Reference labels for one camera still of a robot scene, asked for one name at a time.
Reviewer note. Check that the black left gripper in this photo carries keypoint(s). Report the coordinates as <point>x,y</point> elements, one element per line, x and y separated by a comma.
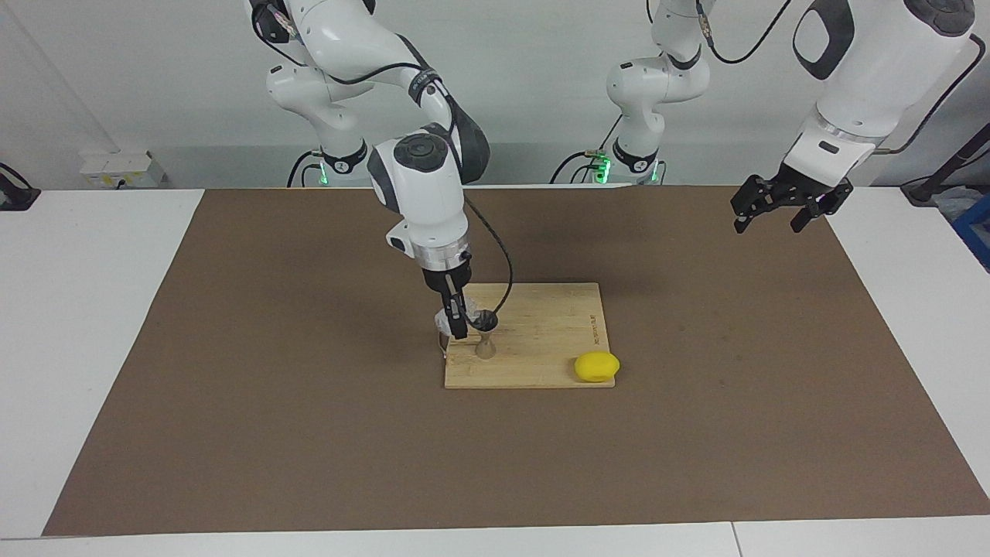
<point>808,192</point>

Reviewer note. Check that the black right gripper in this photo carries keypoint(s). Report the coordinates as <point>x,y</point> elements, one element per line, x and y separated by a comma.
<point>448,280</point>

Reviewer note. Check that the small clear glass cup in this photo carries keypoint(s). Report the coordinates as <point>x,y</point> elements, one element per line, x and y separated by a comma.
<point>442,321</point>

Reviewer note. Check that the steel double jigger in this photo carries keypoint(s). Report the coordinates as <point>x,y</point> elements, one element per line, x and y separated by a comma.
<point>486,340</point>

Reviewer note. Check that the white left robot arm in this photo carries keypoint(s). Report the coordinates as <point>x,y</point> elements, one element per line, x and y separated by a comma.
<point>874,77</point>

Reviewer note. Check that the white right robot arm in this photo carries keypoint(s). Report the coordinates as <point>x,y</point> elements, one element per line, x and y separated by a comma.
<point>421,186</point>

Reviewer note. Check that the yellow lemon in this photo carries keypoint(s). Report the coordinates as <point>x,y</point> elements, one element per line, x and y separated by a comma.
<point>596,367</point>

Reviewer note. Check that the black stand leg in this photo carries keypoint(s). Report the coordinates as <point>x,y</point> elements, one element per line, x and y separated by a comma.
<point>947,166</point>

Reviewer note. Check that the brown table mat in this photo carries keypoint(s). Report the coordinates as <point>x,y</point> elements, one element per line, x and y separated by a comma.
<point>309,433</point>

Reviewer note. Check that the blue storage box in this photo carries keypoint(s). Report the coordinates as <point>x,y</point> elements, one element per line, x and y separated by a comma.
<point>976,232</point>

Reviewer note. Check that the black clamp base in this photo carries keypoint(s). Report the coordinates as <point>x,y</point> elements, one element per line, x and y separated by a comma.
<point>15,193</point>

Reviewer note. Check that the white wall socket box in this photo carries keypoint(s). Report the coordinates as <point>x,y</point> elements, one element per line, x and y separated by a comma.
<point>120,169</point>

